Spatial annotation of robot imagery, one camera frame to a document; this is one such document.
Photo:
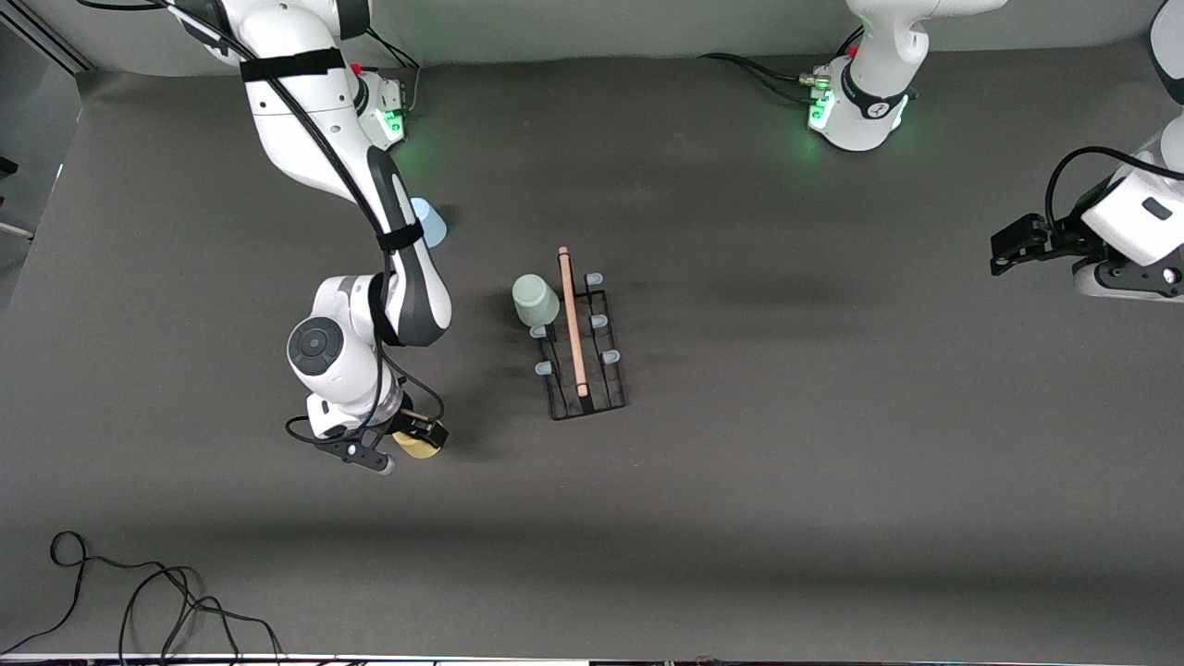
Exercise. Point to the yellow plastic cup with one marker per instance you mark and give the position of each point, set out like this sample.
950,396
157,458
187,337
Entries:
416,449

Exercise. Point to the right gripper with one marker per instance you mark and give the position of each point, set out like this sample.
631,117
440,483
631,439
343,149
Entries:
431,431

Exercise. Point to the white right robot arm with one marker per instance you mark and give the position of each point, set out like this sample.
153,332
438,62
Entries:
305,120

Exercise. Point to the pale green plastic cup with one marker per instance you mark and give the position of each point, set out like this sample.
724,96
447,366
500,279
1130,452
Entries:
535,301

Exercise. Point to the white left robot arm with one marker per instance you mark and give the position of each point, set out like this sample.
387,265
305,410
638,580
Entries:
869,92

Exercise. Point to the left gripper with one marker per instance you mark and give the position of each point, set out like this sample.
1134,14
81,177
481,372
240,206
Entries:
1055,233

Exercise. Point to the light blue plastic cup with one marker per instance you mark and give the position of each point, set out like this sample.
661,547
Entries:
433,227

